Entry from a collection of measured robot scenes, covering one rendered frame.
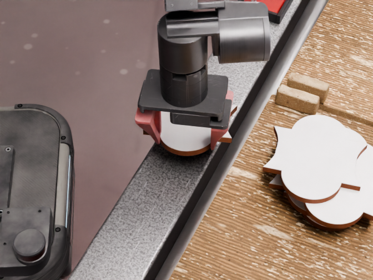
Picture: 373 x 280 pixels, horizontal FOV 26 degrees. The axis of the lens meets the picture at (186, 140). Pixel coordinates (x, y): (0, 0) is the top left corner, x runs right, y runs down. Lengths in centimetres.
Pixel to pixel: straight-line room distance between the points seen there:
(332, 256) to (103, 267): 28
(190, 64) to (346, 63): 35
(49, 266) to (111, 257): 83
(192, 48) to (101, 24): 180
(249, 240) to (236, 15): 27
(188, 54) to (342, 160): 24
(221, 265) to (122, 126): 143
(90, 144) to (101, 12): 58
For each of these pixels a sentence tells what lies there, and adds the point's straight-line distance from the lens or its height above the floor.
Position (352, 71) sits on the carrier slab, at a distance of 120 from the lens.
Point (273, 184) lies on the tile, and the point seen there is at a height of 95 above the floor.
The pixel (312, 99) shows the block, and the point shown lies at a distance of 111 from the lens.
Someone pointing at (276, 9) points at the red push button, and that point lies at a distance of 130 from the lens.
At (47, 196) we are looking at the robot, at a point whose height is 24.
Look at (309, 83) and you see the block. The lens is 113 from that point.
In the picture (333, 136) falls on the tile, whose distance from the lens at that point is 103.
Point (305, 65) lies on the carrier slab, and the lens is 120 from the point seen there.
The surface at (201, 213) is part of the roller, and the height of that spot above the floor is 92.
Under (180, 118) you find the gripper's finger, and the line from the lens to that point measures 98.
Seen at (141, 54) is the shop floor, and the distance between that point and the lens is 258.
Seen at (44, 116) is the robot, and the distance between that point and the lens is 209.
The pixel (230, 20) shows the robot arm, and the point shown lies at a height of 116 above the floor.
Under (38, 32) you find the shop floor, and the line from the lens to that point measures 270.
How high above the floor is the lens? 176
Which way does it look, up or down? 49 degrees down
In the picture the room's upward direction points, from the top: straight up
